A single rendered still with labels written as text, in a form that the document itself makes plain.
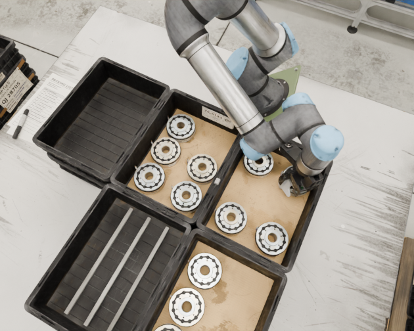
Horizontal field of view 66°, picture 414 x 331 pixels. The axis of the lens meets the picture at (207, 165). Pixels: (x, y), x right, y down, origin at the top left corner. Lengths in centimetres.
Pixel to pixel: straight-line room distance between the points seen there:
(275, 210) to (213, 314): 37
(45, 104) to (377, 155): 139
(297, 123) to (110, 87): 77
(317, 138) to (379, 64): 204
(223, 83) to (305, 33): 198
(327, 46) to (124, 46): 164
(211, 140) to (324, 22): 195
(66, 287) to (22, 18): 236
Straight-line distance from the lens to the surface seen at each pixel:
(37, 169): 140
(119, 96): 130
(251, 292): 104
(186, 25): 85
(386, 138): 152
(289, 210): 111
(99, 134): 123
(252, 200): 109
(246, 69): 118
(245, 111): 85
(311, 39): 276
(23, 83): 210
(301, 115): 84
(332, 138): 80
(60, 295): 111
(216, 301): 103
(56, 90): 156
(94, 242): 110
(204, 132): 118
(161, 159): 110
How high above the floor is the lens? 186
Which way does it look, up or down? 67 degrees down
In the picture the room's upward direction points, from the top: 3 degrees clockwise
